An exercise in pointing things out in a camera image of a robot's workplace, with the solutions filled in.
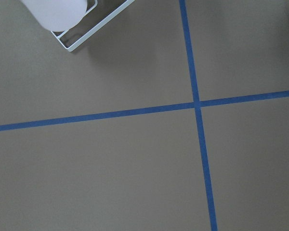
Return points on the white wire cup rack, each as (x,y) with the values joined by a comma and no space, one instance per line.
(98,14)

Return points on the pink cup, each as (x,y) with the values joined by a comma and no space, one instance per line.
(57,15)

